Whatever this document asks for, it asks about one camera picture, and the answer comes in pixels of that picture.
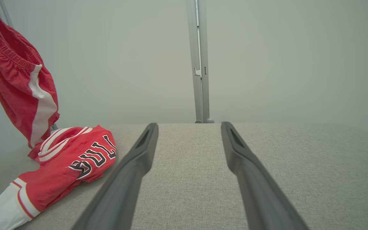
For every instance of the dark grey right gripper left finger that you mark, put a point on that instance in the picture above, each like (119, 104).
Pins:
(120, 191)

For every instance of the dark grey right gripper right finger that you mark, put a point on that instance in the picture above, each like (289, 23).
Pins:
(260, 198)

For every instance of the red Bulls basketball jersey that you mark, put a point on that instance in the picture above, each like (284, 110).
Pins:
(59, 172)

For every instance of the grey double metal frame post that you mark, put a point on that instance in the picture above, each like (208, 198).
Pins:
(203, 95)

